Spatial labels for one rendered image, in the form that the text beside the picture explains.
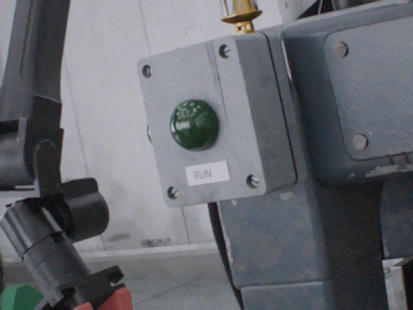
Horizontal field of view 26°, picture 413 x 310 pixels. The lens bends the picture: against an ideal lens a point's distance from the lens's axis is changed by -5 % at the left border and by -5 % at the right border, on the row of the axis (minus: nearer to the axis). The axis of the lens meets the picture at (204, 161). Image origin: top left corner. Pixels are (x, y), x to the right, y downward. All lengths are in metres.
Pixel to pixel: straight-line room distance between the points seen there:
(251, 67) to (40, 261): 0.46
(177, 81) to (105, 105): 7.30
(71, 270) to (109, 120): 6.93
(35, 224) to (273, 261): 0.41
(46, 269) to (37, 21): 0.26
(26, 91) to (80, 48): 7.07
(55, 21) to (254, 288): 0.47
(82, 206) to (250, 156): 0.49
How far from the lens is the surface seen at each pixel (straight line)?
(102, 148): 7.92
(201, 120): 0.51
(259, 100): 0.51
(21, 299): 6.23
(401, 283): 0.73
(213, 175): 0.52
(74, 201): 0.97
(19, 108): 0.92
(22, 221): 0.93
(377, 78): 0.51
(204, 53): 0.51
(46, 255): 0.92
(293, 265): 0.56
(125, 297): 0.92
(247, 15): 0.59
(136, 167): 7.70
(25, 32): 0.95
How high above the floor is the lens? 1.29
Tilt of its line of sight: 3 degrees down
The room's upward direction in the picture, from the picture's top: 12 degrees counter-clockwise
